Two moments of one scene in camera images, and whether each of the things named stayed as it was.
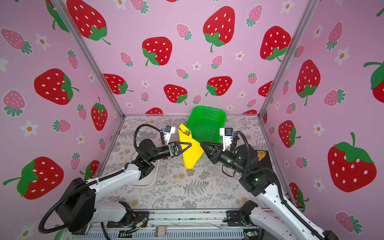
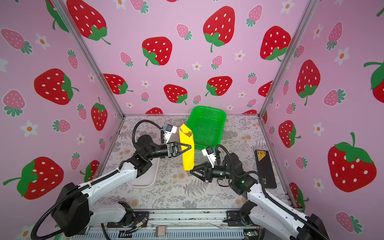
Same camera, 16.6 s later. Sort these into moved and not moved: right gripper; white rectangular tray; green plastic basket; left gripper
Moved: right gripper
Not moved: green plastic basket; left gripper; white rectangular tray
